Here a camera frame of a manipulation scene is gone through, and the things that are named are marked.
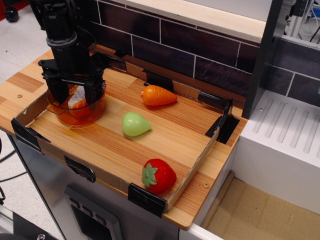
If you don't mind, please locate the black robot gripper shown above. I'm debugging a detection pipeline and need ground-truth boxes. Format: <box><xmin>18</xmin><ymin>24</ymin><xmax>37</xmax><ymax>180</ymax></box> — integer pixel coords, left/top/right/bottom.
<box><xmin>37</xmin><ymin>37</ymin><xmax>108</xmax><ymax>105</ymax></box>

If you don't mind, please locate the salmon sushi toy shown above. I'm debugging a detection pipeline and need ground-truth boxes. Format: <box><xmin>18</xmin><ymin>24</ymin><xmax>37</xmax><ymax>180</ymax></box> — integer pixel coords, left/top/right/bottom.
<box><xmin>68</xmin><ymin>85</ymin><xmax>91</xmax><ymax>117</ymax></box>

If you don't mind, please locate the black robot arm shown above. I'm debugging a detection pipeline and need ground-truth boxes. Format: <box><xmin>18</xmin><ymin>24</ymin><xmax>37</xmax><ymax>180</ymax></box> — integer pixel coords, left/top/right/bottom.
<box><xmin>29</xmin><ymin>0</ymin><xmax>104</xmax><ymax>104</ymax></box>

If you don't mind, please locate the orange transparent plastic pot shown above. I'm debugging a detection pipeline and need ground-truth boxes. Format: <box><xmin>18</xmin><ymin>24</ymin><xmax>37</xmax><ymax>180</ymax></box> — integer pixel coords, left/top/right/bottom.
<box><xmin>46</xmin><ymin>83</ymin><xmax>106</xmax><ymax>126</ymax></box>

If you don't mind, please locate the cardboard fence with black tape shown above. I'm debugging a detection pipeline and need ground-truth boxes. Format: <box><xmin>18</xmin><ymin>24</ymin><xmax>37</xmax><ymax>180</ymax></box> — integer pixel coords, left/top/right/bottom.
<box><xmin>9</xmin><ymin>61</ymin><xmax>247</xmax><ymax>228</ymax></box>

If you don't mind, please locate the green toy pear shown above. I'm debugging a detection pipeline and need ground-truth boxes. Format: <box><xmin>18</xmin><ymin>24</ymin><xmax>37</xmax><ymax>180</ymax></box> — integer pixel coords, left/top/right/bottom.
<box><xmin>121</xmin><ymin>112</ymin><xmax>152</xmax><ymax>137</ymax></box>

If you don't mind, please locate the orange toy carrot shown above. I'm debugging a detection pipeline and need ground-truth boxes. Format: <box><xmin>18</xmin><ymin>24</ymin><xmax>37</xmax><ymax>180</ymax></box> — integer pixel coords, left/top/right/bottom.
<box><xmin>140</xmin><ymin>85</ymin><xmax>178</xmax><ymax>107</ymax></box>

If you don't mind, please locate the black chair caster wheel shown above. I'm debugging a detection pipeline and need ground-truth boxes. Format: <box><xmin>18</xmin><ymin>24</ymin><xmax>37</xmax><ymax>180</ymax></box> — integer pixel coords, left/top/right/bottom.
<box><xmin>4</xmin><ymin>6</ymin><xmax>19</xmax><ymax>23</ymax></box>

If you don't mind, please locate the red toy strawberry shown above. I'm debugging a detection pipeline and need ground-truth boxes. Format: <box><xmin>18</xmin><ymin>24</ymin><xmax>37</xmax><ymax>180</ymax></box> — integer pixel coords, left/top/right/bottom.
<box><xmin>141</xmin><ymin>158</ymin><xmax>177</xmax><ymax>194</ymax></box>

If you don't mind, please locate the grey toy oven front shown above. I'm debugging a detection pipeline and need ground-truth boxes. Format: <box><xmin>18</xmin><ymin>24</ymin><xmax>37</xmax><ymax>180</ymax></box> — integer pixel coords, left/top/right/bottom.
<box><xmin>64</xmin><ymin>186</ymin><xmax>123</xmax><ymax>240</ymax></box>

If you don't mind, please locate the white toy sink drainboard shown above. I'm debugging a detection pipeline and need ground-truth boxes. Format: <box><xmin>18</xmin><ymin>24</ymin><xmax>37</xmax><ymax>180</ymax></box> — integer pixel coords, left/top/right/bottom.
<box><xmin>232</xmin><ymin>91</ymin><xmax>320</xmax><ymax>214</ymax></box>

